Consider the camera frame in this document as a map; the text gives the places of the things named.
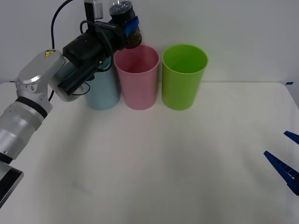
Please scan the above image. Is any black-capped dark-label plastic bottle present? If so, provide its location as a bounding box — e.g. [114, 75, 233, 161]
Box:
[108, 0, 143, 49]

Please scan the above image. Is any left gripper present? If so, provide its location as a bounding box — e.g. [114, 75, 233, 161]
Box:
[93, 16, 140, 57]

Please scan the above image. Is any pink plastic bin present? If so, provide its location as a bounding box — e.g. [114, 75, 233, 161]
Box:
[114, 45, 160, 111]

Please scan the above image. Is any green plastic bin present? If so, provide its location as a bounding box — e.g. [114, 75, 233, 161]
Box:
[161, 44, 208, 111]

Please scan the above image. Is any pale blue plastic bin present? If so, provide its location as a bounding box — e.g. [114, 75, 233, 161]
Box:
[85, 53, 121, 111]

